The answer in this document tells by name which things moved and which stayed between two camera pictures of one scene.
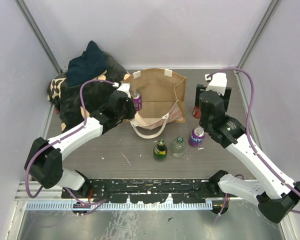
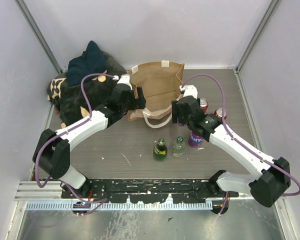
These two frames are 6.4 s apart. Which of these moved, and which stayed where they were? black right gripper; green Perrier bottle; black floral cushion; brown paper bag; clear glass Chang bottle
Moved: brown paper bag; black right gripper
Stayed: black floral cushion; green Perrier bottle; clear glass Chang bottle
